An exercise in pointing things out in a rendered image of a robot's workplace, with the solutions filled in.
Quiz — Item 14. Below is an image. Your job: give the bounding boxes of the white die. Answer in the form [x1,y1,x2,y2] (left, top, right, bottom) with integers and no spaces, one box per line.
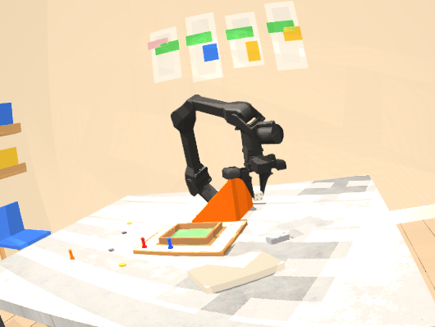
[253,191,263,201]

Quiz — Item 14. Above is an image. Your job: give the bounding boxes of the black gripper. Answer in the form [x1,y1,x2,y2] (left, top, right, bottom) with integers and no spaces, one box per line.
[222,144,286,198]

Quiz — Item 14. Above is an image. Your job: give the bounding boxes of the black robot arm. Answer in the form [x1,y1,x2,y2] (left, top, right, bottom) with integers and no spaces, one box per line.
[171,94,284,202]

